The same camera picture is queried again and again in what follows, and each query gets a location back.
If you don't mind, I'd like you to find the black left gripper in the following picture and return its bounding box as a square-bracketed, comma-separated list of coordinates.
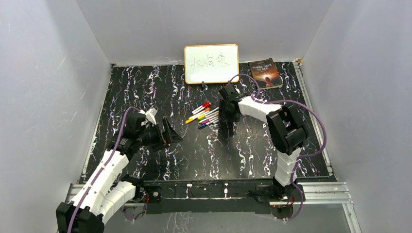
[138, 119, 183, 152]

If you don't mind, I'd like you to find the blue cap marker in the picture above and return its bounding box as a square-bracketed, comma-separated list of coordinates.
[198, 120, 219, 129]

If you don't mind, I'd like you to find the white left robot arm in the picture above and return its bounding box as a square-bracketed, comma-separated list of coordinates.
[56, 109, 183, 233]

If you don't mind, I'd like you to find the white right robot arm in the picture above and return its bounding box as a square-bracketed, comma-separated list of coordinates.
[219, 85, 309, 202]

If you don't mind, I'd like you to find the yellow cap marker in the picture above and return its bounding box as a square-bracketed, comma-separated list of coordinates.
[185, 112, 218, 124]

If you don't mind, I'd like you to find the small whiteboard with writing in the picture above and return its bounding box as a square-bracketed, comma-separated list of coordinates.
[184, 44, 239, 84]

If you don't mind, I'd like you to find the dark paperback book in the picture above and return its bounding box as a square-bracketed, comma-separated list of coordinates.
[248, 58, 283, 89]

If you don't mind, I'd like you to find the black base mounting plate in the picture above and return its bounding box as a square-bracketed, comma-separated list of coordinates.
[143, 178, 306, 214]

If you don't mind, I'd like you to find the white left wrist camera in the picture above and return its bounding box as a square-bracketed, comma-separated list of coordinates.
[145, 108, 157, 125]

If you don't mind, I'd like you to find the aluminium frame rail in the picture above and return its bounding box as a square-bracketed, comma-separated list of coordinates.
[66, 182, 353, 206]

